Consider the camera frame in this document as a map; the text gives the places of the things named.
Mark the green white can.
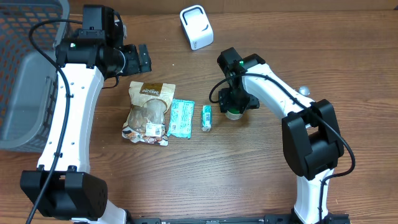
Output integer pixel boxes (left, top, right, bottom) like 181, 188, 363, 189
225, 109, 243, 120

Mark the teal white tissue pack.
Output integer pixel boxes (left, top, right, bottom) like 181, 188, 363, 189
201, 105, 212, 132

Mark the mint green tissue pack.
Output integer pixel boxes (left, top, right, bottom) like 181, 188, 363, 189
167, 99, 195, 139

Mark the brown white snack bag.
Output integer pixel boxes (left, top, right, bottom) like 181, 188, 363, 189
122, 82, 175, 146

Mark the yellow drink bottle grey cap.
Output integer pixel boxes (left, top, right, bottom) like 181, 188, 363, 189
298, 86, 310, 96

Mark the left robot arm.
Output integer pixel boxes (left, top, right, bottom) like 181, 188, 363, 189
20, 5, 152, 223

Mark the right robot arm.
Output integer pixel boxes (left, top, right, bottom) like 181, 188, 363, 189
216, 47, 350, 223

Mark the white barcode scanner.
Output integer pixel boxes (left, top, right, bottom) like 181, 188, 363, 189
179, 4, 214, 50

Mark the dark grey plastic basket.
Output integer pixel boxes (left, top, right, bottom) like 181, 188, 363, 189
1, 0, 70, 152

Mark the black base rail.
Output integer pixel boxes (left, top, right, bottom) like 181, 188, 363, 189
130, 213, 351, 224

